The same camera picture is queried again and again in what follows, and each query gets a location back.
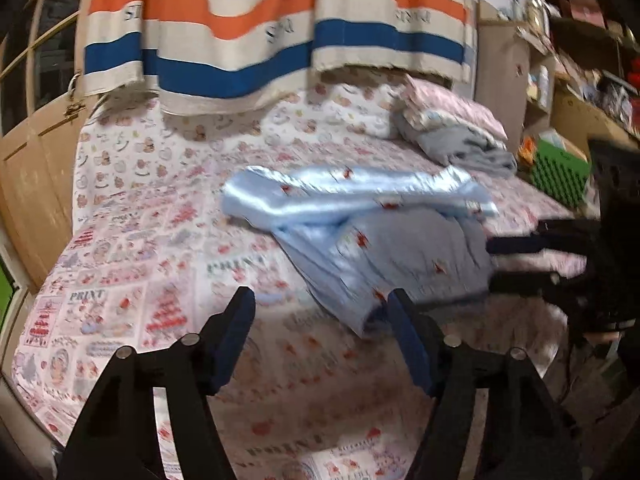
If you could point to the green storage box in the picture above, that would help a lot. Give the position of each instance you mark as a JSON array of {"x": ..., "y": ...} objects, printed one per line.
[{"x": 5, "y": 270}]

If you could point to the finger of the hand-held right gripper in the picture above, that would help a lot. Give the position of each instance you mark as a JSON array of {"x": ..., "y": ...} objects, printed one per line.
[
  {"x": 530, "y": 242},
  {"x": 530, "y": 285}
]

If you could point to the clear glass jar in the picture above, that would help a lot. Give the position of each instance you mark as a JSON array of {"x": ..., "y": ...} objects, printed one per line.
[{"x": 536, "y": 12}]

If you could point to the green studded crate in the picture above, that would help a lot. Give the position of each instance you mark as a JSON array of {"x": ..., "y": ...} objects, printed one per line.
[{"x": 555, "y": 170}]

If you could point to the wooden shelf with goods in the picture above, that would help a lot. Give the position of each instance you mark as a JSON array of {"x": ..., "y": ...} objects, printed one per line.
[{"x": 585, "y": 110}]

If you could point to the striped hanging towel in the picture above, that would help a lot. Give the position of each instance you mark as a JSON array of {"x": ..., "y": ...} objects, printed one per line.
[{"x": 250, "y": 10}]

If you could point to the metal door latch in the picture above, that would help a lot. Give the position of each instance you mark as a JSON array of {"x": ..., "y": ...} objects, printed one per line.
[{"x": 75, "y": 109}]

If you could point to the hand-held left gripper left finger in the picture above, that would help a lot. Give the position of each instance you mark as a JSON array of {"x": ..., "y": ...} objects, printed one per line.
[{"x": 232, "y": 335}]

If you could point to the pink folded cloth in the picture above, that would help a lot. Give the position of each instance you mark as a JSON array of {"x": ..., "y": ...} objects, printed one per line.
[{"x": 450, "y": 105}]

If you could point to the light blue cat-print pants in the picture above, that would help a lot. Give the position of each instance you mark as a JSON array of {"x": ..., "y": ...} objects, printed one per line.
[{"x": 400, "y": 245}]

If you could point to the pink printed bed sheet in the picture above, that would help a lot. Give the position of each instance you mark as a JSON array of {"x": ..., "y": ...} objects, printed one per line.
[{"x": 150, "y": 260}]

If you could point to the person's right hand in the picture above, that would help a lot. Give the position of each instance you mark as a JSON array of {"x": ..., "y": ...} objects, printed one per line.
[{"x": 602, "y": 337}]

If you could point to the wooden door with glass panes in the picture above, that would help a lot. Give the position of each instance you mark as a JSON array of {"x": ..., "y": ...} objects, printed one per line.
[{"x": 35, "y": 170}]

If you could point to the white fish-print cloth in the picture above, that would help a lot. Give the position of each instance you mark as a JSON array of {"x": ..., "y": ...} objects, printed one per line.
[{"x": 430, "y": 117}]

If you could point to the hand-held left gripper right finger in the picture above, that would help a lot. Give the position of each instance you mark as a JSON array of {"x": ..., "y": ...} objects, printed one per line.
[{"x": 407, "y": 340}]

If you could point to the white bear-print cloth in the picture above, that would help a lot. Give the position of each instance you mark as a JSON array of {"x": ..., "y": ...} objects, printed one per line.
[{"x": 150, "y": 145}]

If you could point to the wooden cabinet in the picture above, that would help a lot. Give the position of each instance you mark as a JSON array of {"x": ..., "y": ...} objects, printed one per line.
[{"x": 500, "y": 70}]

